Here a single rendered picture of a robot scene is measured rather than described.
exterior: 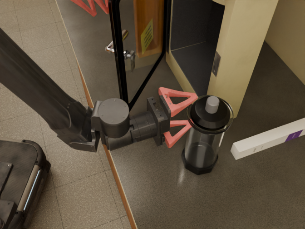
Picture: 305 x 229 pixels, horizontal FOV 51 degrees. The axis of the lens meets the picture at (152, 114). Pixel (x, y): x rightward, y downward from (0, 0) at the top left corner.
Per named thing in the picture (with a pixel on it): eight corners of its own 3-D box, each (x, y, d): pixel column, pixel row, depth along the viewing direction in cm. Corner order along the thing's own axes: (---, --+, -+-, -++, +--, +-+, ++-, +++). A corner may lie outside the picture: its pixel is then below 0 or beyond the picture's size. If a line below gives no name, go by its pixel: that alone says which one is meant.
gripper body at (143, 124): (167, 117, 63) (131, 129, 62) (165, 145, 71) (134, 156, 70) (154, 94, 67) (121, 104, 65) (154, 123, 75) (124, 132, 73)
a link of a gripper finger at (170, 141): (201, 121, 69) (160, 134, 67) (197, 139, 75) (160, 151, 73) (187, 98, 73) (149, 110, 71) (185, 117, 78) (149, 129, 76)
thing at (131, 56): (136, 67, 85) (135, 51, 80) (133, 73, 84) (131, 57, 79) (130, 65, 85) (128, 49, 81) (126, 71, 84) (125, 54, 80)
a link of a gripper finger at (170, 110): (205, 100, 63) (161, 114, 61) (201, 121, 69) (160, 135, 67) (190, 77, 67) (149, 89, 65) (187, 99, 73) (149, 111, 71)
